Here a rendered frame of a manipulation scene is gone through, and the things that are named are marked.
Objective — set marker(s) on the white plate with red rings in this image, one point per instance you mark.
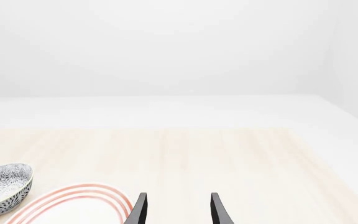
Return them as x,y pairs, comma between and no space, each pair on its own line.
73,207

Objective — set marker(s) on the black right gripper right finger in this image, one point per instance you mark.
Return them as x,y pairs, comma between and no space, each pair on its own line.
218,212

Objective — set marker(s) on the black patterned bowl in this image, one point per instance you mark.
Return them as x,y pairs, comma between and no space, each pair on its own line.
2,189

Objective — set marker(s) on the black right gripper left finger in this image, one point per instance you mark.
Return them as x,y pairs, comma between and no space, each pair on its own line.
139,211

